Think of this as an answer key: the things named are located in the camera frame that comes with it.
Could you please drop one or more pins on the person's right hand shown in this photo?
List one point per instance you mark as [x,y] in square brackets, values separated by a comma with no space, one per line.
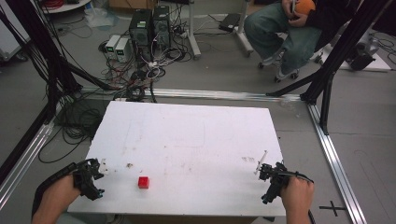
[297,194]

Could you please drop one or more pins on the slim black computer tower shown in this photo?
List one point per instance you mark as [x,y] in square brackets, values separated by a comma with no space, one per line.
[161,28]

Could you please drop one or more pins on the person's left hand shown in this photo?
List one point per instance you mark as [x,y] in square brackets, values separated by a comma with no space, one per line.
[60,196]

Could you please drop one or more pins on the office chair base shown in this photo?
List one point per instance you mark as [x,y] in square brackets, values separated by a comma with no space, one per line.
[280,73]

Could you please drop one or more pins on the black frame post with braces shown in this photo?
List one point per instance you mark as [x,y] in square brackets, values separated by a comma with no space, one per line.
[339,53]

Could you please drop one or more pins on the white cabinet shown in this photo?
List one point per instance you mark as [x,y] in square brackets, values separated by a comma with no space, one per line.
[11,34]

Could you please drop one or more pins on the long aluminium floor rail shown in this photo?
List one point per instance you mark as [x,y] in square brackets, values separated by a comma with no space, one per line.
[336,168]

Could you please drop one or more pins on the round white table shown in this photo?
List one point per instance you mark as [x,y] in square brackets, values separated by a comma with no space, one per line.
[67,5]

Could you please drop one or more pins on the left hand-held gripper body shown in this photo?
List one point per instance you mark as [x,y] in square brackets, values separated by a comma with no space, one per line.
[85,179]

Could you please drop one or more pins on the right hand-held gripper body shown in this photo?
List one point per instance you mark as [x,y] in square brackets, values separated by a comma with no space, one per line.
[275,182]

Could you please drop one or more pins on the grey desk leg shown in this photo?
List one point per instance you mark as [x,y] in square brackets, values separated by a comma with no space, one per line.
[193,34]

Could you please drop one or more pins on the computer towers on floor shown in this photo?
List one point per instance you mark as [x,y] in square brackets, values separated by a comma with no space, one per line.
[146,73]

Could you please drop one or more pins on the white desk leg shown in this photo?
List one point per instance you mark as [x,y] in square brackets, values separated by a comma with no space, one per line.
[244,37]

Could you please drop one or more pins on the grey power supply box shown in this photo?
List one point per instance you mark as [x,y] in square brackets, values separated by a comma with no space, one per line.
[111,45]
[122,49]

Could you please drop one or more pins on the aluminium floor rail crosswise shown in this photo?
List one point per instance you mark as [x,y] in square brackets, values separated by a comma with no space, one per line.
[218,94]

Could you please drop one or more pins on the black flat box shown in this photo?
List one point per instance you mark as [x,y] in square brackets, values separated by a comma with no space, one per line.
[229,22]

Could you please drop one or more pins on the large black computer tower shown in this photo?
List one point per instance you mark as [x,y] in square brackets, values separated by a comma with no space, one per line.
[140,31]

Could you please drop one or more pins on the red cube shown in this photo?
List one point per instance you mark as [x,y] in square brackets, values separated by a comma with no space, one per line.
[143,182]

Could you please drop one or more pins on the cardboard box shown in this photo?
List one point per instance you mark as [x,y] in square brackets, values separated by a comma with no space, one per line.
[132,3]

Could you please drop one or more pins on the orange ball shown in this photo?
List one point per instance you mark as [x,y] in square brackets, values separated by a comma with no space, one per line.
[305,6]

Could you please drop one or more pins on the black device on white board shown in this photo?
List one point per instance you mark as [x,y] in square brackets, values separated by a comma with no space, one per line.
[361,57]

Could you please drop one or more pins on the clear plastic bag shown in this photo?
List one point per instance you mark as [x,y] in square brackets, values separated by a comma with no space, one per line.
[99,17]

